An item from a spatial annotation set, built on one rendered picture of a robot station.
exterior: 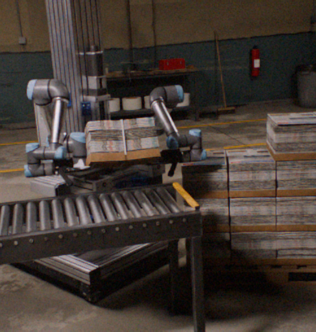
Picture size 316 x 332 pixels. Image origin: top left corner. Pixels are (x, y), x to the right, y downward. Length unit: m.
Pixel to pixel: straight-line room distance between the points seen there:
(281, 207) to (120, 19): 6.85
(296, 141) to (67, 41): 1.56
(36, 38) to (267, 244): 6.92
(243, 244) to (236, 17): 7.24
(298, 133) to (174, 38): 6.84
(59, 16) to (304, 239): 2.10
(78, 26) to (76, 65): 0.24
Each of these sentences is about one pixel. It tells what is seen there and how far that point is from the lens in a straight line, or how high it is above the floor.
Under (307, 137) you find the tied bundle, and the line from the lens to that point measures 3.40.
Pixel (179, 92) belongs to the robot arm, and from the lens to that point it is 3.44.
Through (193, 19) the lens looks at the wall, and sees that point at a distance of 10.12.
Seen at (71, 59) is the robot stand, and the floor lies 1.49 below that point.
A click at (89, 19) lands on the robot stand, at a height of 1.73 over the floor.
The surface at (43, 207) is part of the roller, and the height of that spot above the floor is 0.80.
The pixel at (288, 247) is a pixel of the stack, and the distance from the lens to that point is 3.60.
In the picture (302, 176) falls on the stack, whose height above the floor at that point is 0.73.
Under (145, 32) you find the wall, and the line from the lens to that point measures 9.82.
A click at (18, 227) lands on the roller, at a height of 0.80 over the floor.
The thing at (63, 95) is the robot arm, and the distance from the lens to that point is 3.14.
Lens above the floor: 1.70
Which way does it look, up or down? 15 degrees down
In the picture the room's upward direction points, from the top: 3 degrees counter-clockwise
